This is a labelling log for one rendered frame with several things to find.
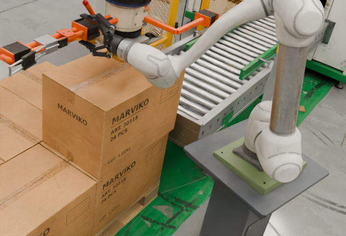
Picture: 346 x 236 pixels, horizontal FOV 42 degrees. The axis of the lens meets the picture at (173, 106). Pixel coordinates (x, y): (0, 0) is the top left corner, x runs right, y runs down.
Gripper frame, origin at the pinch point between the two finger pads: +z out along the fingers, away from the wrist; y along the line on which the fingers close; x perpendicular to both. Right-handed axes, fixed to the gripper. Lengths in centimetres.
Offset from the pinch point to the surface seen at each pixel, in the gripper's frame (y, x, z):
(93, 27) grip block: -2.6, 0.4, -4.2
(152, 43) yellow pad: 10.9, 31.5, -13.4
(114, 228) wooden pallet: 121, 15, -16
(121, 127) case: 43.2, 6.8, -19.3
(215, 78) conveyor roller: 70, 127, -8
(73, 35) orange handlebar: -0.9, -8.7, -2.4
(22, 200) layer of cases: 69, -37, -3
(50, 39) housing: -1.7, -19.5, -1.1
